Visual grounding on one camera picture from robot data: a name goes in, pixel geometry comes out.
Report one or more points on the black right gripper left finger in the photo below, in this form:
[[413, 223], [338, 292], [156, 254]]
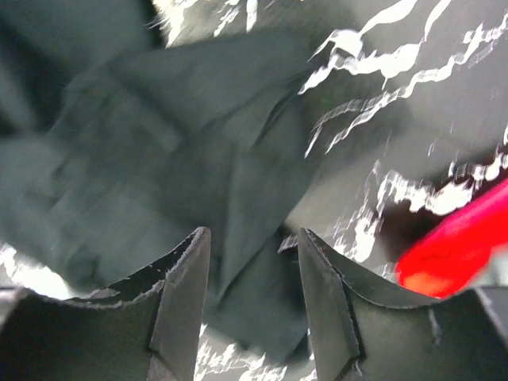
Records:
[[144, 327]]

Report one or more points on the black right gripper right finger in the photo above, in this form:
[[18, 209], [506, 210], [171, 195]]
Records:
[[364, 327]]

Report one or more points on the black t shirt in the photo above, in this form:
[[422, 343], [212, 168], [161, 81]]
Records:
[[114, 149]]

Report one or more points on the folded red t shirt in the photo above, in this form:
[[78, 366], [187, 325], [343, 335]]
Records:
[[450, 256]]

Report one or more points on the black marble pattern mat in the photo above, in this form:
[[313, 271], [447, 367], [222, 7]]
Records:
[[407, 102]]

